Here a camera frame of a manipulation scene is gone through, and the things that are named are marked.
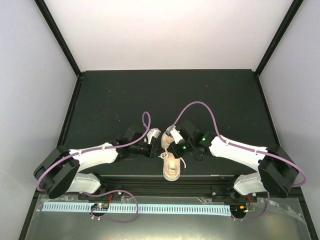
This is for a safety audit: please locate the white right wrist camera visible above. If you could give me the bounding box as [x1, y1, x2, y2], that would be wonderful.
[165, 125, 183, 144]

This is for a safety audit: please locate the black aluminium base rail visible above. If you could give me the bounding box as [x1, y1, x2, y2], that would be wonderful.
[93, 176, 257, 204]

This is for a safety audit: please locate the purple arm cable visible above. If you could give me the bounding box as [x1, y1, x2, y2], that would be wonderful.
[36, 111, 152, 192]
[172, 101, 308, 188]

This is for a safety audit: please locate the white slotted cable duct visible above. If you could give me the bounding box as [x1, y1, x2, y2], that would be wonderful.
[42, 202, 231, 217]

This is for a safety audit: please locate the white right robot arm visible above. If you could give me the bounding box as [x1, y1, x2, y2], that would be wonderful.
[165, 121, 299, 202]

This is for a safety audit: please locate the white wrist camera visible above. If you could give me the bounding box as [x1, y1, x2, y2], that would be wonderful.
[146, 128, 161, 145]
[165, 125, 183, 144]

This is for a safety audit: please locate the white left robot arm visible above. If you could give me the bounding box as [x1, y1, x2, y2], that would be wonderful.
[33, 126, 161, 200]

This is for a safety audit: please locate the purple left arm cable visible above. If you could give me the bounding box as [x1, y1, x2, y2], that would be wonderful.
[36, 111, 152, 192]

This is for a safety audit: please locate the small left circuit board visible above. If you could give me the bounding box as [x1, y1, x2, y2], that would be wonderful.
[90, 203, 109, 212]

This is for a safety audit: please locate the beige worn sneaker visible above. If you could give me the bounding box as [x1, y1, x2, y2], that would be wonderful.
[160, 133, 181, 182]

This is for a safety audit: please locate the black floor frame rail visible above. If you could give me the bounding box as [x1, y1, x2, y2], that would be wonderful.
[254, 72, 288, 156]
[55, 72, 85, 149]

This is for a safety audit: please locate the small circuit board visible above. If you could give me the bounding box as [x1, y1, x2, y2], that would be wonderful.
[90, 203, 109, 212]
[236, 205, 256, 213]

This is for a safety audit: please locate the black corner frame post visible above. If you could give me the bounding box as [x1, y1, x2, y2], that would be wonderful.
[34, 0, 82, 77]
[255, 0, 304, 77]

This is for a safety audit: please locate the black left corner frame post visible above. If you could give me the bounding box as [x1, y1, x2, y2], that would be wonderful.
[34, 0, 82, 77]

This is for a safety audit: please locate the black right floor frame rail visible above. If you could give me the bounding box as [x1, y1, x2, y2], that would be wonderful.
[254, 72, 288, 156]

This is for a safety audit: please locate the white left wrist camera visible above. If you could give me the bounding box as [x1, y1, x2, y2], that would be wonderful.
[146, 128, 161, 145]

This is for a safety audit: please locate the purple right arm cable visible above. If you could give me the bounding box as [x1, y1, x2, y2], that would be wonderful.
[172, 101, 308, 188]

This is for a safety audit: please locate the small right circuit board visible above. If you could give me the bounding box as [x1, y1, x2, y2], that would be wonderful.
[236, 205, 256, 213]

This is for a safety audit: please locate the black right corner frame post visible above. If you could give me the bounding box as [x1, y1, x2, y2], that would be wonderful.
[255, 0, 304, 77]

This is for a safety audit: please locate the black left floor frame rail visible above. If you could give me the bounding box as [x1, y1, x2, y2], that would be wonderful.
[55, 72, 85, 149]

